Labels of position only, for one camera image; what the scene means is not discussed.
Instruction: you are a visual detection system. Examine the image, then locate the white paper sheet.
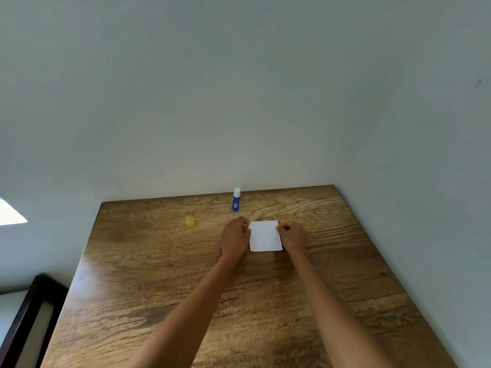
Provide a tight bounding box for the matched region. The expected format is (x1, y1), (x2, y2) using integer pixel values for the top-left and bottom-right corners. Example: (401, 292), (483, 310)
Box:
(249, 220), (284, 252)

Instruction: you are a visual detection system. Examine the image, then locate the person's right forearm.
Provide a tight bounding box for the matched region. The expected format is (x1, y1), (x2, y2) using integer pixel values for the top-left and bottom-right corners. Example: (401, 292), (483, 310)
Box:
(286, 250), (396, 368)

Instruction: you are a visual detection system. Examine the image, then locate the dark wooden chair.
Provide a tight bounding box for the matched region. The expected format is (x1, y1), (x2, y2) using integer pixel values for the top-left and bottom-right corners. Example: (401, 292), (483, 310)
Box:
(0, 273), (70, 368)

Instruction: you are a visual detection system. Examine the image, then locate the person's left hand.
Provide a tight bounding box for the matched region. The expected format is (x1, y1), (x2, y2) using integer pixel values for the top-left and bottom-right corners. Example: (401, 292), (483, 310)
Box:
(220, 216), (252, 260)

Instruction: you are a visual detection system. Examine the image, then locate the person's right hand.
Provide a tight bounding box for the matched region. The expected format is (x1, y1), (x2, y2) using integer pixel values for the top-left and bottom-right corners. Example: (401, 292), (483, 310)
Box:
(276, 221), (308, 254)

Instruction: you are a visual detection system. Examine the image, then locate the person's left forearm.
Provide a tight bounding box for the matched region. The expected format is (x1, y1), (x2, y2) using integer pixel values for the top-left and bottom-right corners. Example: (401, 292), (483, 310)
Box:
(125, 254), (240, 368)

